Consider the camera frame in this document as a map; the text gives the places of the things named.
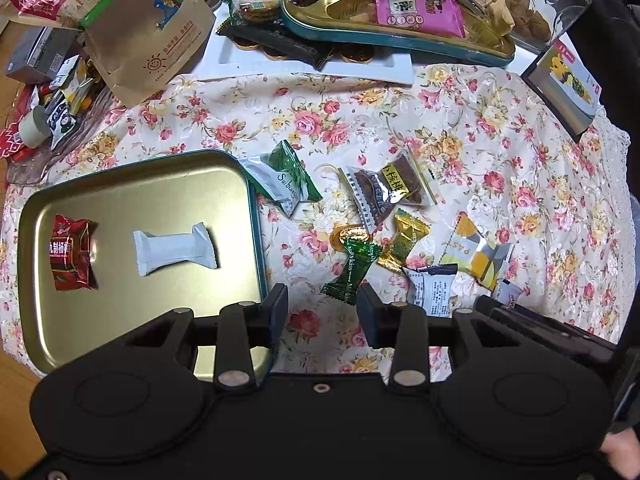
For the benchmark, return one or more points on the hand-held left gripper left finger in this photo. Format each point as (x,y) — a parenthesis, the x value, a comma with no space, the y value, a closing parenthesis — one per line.
(276,312)

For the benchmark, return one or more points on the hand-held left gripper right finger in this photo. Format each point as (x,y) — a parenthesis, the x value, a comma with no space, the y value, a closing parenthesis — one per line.
(367,317)

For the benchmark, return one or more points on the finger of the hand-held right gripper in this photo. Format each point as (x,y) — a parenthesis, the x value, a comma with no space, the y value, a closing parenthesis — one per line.
(540,327)

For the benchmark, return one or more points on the dark green candy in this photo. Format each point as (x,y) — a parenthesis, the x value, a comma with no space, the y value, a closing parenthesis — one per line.
(352,272)

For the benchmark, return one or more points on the white and black snack packet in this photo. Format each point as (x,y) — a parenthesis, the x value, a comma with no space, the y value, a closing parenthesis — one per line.
(432,290)

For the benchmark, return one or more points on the gold foil candy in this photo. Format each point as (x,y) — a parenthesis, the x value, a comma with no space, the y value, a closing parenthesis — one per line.
(350,235)

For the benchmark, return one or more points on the gold yellow candy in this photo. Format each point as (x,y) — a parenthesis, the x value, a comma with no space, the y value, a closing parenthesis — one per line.
(405,240)

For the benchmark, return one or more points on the yellow and white snack packet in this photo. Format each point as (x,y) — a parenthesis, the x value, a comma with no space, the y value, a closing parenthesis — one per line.
(475,255)

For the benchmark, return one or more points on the clear packet brown snack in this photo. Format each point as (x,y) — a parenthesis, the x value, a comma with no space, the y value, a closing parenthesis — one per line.
(385,190)

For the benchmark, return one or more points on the green and white snack packet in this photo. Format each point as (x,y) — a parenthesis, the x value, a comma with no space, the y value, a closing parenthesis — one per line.
(287,180)

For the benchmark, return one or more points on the gold tin tray teal rim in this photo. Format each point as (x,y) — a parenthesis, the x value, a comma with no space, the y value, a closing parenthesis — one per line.
(125,200)

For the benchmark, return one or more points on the person's right hand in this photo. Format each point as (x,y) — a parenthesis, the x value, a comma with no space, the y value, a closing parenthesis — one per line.
(624,452)

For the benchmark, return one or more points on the plain white snack packet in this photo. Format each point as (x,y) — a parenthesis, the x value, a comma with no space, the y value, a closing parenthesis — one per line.
(172,250)

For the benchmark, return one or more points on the floral tablecloth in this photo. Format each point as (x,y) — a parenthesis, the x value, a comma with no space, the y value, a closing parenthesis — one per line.
(225,110)

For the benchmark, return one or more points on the red snack packet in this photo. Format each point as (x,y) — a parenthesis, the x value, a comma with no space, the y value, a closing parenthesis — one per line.
(72,252)

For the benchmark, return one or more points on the box with yellow picture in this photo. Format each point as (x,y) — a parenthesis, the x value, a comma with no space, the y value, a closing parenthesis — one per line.
(560,85)

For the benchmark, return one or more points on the white rectangular tray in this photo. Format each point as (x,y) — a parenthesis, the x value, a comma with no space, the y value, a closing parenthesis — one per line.
(365,73)

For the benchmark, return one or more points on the gold coin chocolate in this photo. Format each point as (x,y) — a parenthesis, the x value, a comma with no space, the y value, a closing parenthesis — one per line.
(275,53)
(247,43)
(357,53)

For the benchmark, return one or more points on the long black snack packet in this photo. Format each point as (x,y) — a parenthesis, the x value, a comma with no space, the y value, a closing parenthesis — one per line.
(280,42)

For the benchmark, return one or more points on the clear glass plate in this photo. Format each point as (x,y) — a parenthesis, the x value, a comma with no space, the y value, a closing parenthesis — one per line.
(97,110)

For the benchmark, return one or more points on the brown paper bag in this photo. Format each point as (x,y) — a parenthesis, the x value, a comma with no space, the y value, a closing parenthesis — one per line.
(145,45)

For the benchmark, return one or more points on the dark furniture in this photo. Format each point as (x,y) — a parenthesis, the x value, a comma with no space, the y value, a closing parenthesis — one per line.
(615,35)

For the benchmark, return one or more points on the small white cup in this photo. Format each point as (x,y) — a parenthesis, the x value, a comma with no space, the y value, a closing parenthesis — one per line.
(35,127)

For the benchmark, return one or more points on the clear wrapped cookie packet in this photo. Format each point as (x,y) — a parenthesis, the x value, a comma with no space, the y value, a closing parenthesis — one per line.
(255,7)

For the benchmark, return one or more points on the teal tin gold insert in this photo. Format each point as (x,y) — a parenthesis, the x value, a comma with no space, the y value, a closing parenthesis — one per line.
(350,7)

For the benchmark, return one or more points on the red zigzag edged packet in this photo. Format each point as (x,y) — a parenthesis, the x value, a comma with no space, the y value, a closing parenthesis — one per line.
(10,145)

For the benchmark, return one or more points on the pink snack packet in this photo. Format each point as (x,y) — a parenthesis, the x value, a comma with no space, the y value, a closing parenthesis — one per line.
(417,5)

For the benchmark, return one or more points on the glass jar with cookies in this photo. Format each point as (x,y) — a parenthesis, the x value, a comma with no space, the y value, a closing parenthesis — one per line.
(540,5)

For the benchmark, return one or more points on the grey cardboard box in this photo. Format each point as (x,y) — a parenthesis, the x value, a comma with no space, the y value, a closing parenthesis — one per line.
(42,55)

